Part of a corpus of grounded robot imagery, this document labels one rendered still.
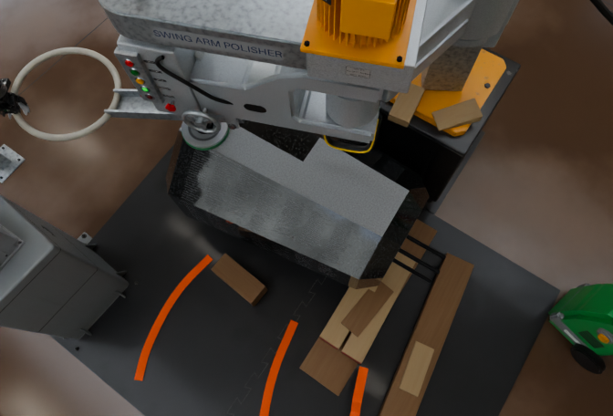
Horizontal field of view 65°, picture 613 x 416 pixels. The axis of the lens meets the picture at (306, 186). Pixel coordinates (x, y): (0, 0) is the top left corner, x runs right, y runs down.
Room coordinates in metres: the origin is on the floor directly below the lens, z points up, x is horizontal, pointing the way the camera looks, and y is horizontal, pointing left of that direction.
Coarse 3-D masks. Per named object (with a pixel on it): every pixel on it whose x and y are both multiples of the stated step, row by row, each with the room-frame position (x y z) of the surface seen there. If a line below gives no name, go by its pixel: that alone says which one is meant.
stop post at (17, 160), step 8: (0, 152) 1.55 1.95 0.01; (8, 152) 1.54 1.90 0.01; (0, 160) 1.45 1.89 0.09; (8, 160) 1.47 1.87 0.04; (16, 160) 1.48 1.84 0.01; (24, 160) 1.48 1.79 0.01; (0, 168) 1.42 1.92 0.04; (8, 168) 1.43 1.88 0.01; (16, 168) 1.43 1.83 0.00; (0, 176) 1.38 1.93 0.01; (8, 176) 1.37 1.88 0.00
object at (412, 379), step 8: (416, 344) 0.15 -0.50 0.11; (416, 352) 0.11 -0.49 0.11; (424, 352) 0.10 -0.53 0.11; (432, 352) 0.10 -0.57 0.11; (416, 360) 0.07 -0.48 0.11; (424, 360) 0.06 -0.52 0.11; (408, 368) 0.03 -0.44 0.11; (416, 368) 0.03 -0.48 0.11; (424, 368) 0.03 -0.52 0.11; (408, 376) 0.00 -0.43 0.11; (416, 376) -0.01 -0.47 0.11; (424, 376) -0.01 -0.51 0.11; (400, 384) -0.04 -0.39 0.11; (408, 384) -0.04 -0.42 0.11; (416, 384) -0.05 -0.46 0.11; (416, 392) -0.08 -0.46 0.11
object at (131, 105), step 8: (120, 88) 1.30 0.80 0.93; (128, 96) 1.28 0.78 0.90; (136, 96) 1.27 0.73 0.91; (120, 104) 1.25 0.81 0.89; (128, 104) 1.24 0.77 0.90; (136, 104) 1.22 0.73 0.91; (144, 104) 1.21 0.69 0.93; (152, 104) 1.20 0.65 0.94; (112, 112) 1.18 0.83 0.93; (120, 112) 1.17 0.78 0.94; (128, 112) 1.16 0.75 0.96; (136, 112) 1.14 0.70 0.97; (144, 112) 1.13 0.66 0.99; (152, 112) 1.12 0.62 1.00; (160, 112) 1.11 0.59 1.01; (192, 120) 1.06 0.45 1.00; (224, 120) 1.02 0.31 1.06; (240, 120) 0.99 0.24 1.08; (232, 128) 0.97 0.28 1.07
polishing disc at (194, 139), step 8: (184, 128) 1.12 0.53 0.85; (224, 128) 1.10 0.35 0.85; (184, 136) 1.08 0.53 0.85; (192, 136) 1.07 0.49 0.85; (200, 136) 1.07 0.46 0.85; (208, 136) 1.07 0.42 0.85; (216, 136) 1.06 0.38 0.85; (224, 136) 1.06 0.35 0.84; (192, 144) 1.03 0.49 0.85; (200, 144) 1.03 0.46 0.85; (208, 144) 1.03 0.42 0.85
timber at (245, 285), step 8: (224, 256) 0.69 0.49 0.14; (216, 264) 0.66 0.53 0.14; (224, 264) 0.65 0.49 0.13; (232, 264) 0.65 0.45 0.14; (216, 272) 0.61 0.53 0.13; (224, 272) 0.61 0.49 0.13; (232, 272) 0.60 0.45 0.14; (240, 272) 0.60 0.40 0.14; (248, 272) 0.59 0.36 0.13; (224, 280) 0.56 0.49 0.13; (232, 280) 0.56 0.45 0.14; (240, 280) 0.55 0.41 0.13; (248, 280) 0.55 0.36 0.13; (256, 280) 0.55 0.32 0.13; (240, 288) 0.51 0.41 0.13; (248, 288) 0.50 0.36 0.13; (256, 288) 0.50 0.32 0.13; (264, 288) 0.50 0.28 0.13; (248, 296) 0.46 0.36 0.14; (256, 296) 0.46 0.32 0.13
